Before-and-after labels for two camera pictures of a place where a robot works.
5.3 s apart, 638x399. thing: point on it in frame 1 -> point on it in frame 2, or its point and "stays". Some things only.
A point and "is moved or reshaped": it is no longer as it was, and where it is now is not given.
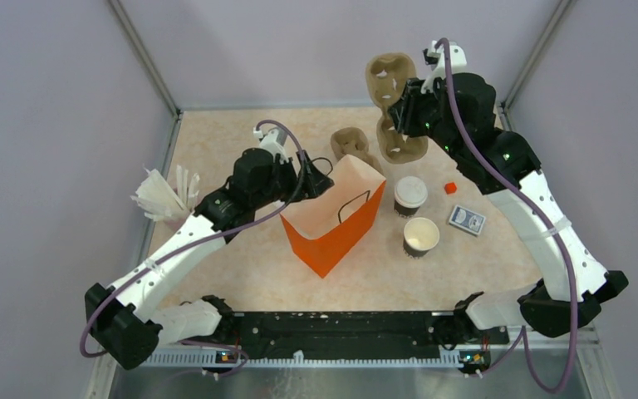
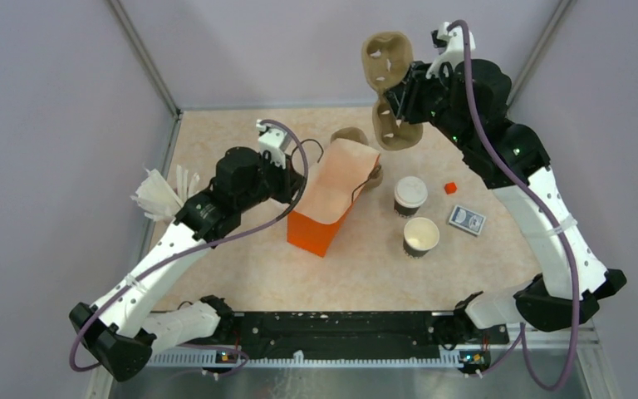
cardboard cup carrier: [386, 76] is moved or reshaped
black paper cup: [420, 235] stays
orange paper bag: [323, 229] is moved or reshaped
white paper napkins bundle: [159, 200] stays
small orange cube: [450, 188] stays
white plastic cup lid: [410, 191] stays
